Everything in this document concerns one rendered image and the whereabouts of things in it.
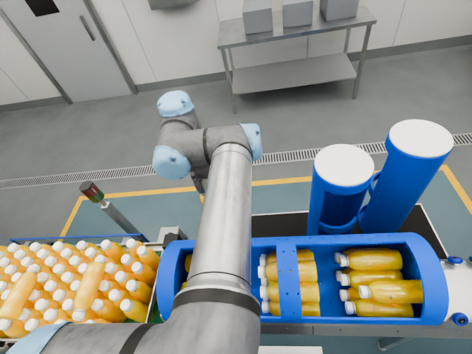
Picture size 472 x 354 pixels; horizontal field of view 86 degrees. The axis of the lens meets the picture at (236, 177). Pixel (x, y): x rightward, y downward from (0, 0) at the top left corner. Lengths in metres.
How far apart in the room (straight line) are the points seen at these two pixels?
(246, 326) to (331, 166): 1.15
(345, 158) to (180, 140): 1.03
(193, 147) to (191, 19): 3.50
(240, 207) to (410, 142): 1.29
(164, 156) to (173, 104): 0.13
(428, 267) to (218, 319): 0.77
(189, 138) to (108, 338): 0.34
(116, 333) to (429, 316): 0.87
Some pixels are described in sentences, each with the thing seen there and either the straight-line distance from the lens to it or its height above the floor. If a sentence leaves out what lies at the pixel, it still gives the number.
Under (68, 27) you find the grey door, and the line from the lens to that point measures 4.52.
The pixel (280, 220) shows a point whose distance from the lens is 2.18.
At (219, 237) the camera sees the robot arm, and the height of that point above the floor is 1.77.
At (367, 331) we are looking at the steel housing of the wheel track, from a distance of 1.22.
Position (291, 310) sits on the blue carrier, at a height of 1.16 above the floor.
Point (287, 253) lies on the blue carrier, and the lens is 0.88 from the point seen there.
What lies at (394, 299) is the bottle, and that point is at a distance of 1.01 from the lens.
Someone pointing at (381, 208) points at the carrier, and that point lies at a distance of 1.87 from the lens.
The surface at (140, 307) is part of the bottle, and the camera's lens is 1.17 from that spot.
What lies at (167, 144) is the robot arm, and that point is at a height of 1.73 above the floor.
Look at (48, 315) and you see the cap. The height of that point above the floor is 1.09.
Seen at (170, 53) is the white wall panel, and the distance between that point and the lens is 4.19.
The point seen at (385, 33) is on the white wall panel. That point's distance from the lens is 4.38.
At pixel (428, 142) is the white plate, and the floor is 1.04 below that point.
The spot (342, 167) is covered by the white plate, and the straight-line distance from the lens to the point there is 1.36.
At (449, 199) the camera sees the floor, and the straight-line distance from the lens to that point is 2.80.
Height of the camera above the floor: 2.05
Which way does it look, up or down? 49 degrees down
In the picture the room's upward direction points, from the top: 15 degrees counter-clockwise
